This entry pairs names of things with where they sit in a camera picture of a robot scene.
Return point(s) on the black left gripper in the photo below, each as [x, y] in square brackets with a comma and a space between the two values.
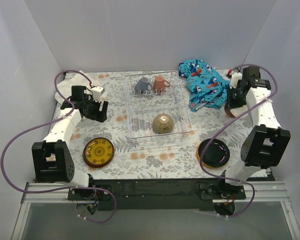
[101, 111]

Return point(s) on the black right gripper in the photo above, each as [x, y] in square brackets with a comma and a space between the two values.
[233, 97]

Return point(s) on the dark red bowl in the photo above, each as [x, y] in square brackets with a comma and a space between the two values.
[235, 111]

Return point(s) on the grey ceramic mug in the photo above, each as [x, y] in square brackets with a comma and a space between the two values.
[143, 85]

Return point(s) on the beige ceramic bowl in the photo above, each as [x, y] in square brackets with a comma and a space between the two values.
[163, 123]

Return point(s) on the salmon pink ceramic mug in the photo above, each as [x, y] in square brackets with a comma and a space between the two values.
[160, 84]

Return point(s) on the white wire dish rack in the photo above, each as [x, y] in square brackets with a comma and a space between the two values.
[142, 108]

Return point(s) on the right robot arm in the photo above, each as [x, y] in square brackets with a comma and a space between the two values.
[267, 141]

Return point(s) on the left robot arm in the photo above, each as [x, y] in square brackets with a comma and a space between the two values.
[52, 159]

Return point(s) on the white crumpled cloth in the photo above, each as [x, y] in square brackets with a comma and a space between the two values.
[65, 86]

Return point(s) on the blue shark print cloth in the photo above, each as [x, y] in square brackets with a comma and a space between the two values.
[207, 87]

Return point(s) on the yellow patterned plate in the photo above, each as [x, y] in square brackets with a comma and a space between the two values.
[98, 152]

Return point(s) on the black iridescent plate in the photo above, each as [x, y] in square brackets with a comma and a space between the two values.
[216, 156]

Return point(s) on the floral patterned table mat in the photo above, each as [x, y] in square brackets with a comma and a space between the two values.
[174, 160]

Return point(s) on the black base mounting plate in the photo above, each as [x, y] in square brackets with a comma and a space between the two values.
[159, 194]

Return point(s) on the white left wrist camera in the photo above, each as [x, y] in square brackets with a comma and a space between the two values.
[97, 93]

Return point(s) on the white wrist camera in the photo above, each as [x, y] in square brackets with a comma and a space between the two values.
[97, 93]
[235, 77]

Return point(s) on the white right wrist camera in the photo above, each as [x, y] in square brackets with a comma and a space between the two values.
[235, 77]

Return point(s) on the aluminium frame rail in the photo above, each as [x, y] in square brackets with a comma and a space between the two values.
[261, 211]

